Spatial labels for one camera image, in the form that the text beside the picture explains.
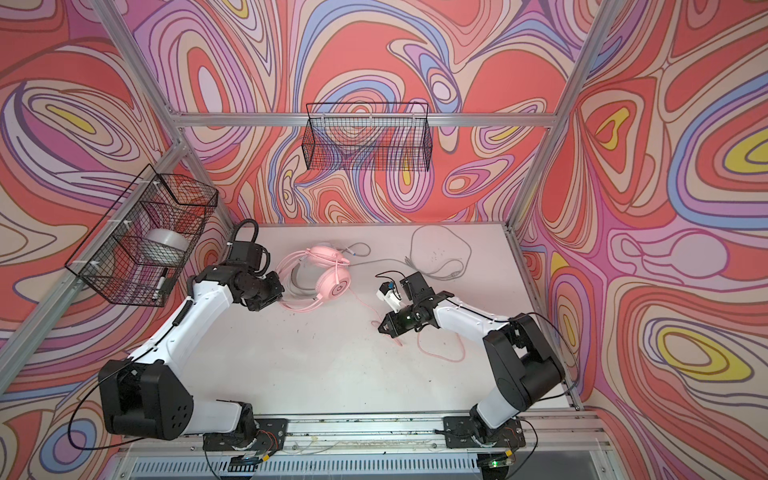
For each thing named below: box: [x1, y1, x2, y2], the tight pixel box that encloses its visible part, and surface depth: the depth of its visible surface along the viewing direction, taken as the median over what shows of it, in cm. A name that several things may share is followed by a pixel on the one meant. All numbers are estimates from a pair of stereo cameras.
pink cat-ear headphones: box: [276, 246, 352, 313], surface depth 81 cm
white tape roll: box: [144, 228, 190, 266], surface depth 74 cm
